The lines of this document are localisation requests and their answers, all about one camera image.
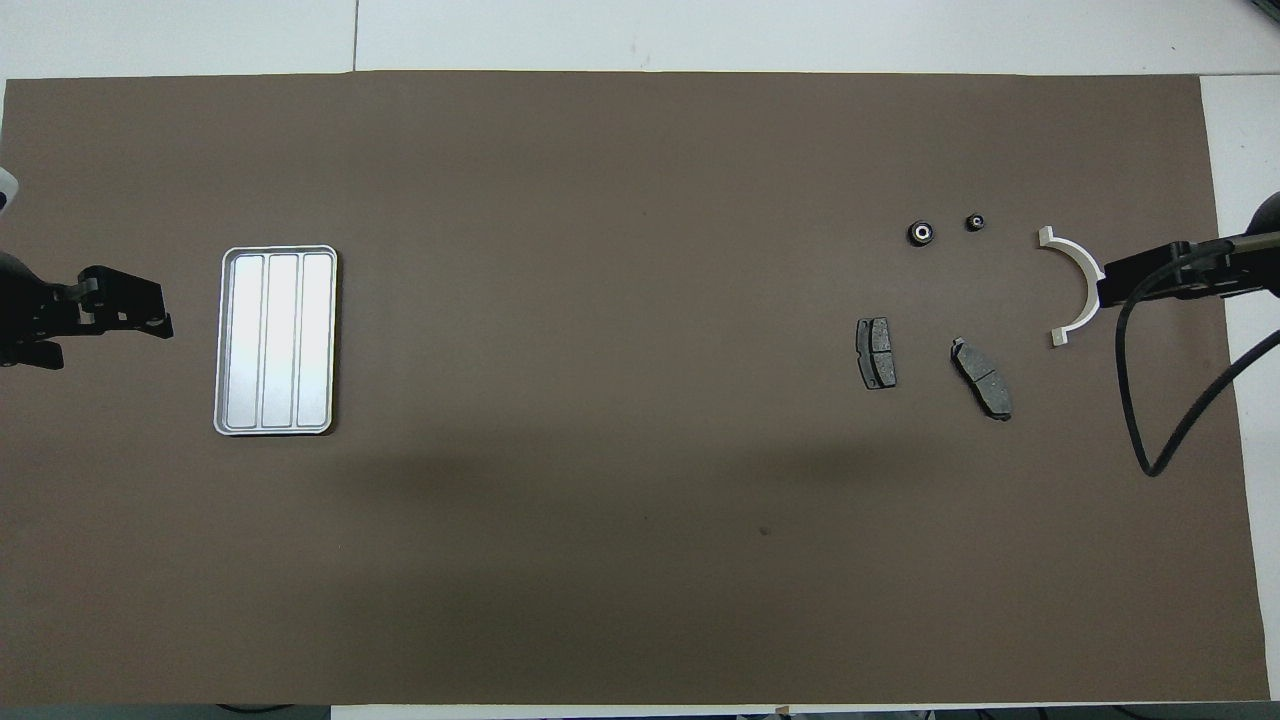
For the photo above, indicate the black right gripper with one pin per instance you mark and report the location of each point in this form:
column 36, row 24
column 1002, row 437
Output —
column 1265, row 270

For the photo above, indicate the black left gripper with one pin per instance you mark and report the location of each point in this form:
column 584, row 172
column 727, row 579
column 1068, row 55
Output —
column 30, row 305

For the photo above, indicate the small black bearing gear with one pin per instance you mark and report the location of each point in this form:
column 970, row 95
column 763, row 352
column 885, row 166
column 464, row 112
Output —
column 975, row 222

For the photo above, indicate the large black bearing gear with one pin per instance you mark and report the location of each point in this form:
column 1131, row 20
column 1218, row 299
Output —
column 920, row 233

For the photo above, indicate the silver metal tray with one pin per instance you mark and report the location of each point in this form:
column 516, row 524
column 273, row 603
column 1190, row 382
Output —
column 275, row 340

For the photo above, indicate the elongated dark brake pad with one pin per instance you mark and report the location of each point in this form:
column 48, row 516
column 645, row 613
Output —
column 982, row 378

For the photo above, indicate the rectangular dark brake pad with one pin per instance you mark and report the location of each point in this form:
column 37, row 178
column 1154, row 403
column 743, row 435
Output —
column 876, row 353

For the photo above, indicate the brown table mat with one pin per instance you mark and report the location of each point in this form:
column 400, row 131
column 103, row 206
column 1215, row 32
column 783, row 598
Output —
column 600, row 550

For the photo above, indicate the white semicircular bracket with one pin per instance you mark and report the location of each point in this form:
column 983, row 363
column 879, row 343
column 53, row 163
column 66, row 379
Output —
column 1072, row 250

